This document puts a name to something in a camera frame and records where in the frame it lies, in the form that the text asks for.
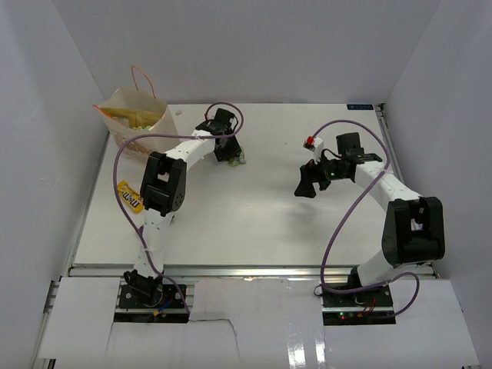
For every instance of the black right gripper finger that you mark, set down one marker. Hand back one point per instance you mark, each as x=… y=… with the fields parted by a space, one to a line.
x=324 y=176
x=309 y=175

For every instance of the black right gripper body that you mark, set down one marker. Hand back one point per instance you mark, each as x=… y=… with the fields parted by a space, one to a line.
x=335 y=168

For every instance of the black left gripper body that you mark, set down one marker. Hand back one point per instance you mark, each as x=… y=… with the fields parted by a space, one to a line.
x=228 y=133

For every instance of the green mints packet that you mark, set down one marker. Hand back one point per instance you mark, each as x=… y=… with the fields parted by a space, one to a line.
x=141 y=127
x=237 y=160

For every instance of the kettle chips bag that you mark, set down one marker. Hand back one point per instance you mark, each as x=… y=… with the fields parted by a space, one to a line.
x=134 y=118

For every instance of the beige paper bag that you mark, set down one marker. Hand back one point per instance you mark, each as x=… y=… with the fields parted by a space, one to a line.
x=140 y=144

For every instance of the yellow M&M packet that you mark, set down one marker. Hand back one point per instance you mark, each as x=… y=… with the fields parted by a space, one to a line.
x=130 y=197

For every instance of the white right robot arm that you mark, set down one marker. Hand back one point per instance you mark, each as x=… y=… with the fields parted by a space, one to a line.
x=413 y=231

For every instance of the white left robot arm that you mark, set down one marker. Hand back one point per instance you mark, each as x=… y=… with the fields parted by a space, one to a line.
x=163 y=190

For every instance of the blue table label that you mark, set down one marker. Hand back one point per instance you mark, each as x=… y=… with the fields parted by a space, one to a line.
x=360 y=107

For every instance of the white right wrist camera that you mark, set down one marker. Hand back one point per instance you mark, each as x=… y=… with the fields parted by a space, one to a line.
x=315 y=145

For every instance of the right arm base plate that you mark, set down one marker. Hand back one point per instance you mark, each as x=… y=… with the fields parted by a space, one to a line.
x=373 y=307

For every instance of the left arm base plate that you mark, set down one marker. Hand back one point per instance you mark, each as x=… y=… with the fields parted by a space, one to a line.
x=166 y=307

